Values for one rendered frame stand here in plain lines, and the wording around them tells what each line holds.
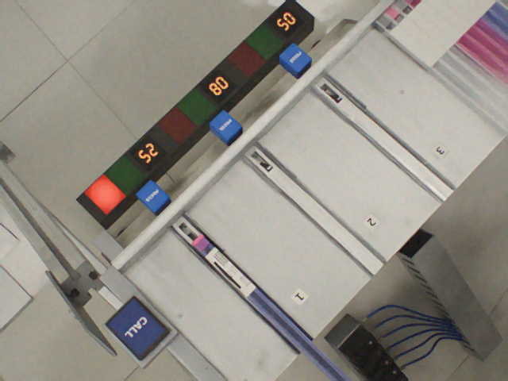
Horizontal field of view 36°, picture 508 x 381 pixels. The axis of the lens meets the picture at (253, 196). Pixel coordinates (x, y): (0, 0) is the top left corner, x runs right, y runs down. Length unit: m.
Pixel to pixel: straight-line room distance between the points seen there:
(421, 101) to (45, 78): 0.82
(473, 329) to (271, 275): 0.51
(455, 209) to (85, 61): 0.74
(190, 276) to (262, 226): 0.09
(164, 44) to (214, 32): 0.11
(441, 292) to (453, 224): 0.11
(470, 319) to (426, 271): 0.14
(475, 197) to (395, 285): 0.18
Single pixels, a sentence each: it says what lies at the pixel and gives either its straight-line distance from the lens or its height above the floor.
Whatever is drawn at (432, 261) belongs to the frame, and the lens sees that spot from 1.14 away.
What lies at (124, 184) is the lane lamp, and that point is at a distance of 0.87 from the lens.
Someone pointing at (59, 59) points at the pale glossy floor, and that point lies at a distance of 1.51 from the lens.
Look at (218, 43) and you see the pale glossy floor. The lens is 1.62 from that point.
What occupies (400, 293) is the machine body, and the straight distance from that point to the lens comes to 1.19.
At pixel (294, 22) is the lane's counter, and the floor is 0.66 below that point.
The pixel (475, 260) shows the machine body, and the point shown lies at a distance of 1.27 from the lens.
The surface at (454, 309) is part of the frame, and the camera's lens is 1.21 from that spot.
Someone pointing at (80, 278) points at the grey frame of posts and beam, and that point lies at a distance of 0.91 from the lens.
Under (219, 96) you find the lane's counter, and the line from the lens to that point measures 0.89.
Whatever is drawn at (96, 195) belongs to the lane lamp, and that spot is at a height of 0.65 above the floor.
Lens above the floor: 1.45
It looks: 57 degrees down
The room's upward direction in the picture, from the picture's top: 121 degrees clockwise
